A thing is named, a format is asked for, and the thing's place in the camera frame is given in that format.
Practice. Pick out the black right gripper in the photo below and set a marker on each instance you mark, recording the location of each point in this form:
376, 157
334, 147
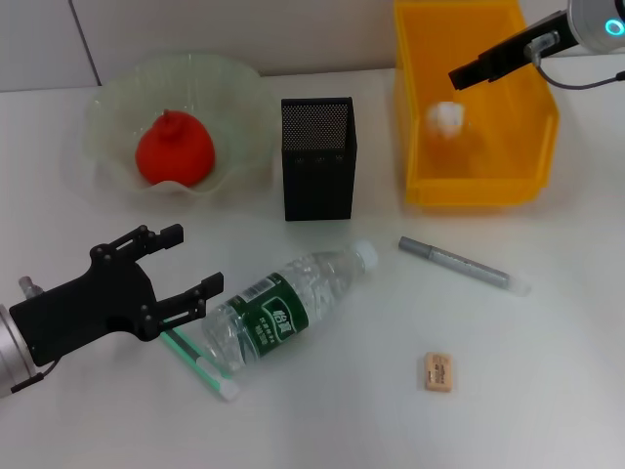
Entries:
517, 51

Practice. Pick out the paper ball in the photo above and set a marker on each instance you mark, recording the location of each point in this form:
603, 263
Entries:
445, 119

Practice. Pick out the beige eraser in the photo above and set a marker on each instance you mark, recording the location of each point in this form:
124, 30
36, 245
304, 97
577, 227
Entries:
438, 372

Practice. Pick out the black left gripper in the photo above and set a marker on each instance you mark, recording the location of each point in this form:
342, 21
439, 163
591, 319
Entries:
88, 312

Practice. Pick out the silver marker pen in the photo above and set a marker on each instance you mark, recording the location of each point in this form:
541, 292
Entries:
459, 264

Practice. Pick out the black mesh pen holder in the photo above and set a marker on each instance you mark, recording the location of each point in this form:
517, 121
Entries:
317, 181

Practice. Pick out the yellow plastic bin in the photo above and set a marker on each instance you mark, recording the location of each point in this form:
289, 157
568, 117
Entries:
488, 190

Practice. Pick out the clear bottle green label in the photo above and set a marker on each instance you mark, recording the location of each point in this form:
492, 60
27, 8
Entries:
273, 317

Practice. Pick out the translucent wavy fruit plate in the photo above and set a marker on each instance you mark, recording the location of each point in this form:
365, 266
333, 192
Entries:
205, 83

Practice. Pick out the green white pen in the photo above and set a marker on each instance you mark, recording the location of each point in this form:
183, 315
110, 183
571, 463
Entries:
188, 353

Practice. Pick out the red-orange toy fruit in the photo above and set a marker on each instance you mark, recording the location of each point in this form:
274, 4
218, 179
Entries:
176, 151

